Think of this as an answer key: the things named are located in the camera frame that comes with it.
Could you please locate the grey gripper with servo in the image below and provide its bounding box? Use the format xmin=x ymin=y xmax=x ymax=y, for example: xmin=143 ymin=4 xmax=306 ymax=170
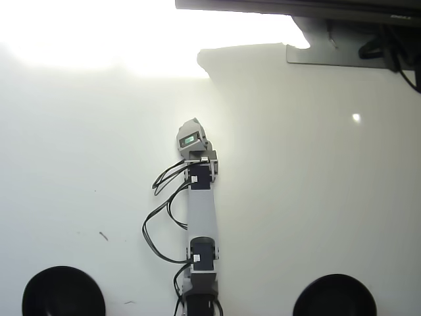
xmin=176 ymin=118 xmax=214 ymax=161

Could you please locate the black wrist servo cable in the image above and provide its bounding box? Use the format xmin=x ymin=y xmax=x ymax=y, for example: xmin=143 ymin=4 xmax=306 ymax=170
xmin=151 ymin=159 xmax=193 ymax=198

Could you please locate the black monitor cable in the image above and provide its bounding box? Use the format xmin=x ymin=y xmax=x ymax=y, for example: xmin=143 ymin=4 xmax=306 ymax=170
xmin=381 ymin=22 xmax=421 ymax=93

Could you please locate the dark computer monitor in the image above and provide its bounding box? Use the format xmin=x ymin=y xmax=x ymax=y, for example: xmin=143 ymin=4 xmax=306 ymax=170
xmin=175 ymin=0 xmax=421 ymax=22

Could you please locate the black elbow servo cable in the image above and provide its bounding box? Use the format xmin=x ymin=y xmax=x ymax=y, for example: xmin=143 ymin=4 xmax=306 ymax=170
xmin=141 ymin=182 xmax=196 ymax=265

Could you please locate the coiled black cable bundle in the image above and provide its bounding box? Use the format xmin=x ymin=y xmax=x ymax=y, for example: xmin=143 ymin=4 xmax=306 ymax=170
xmin=358 ymin=36 xmax=385 ymax=61

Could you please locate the black round bowl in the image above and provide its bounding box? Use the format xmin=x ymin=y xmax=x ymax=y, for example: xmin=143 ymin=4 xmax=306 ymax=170
xmin=292 ymin=273 xmax=378 ymax=316
xmin=22 ymin=265 xmax=107 ymax=316

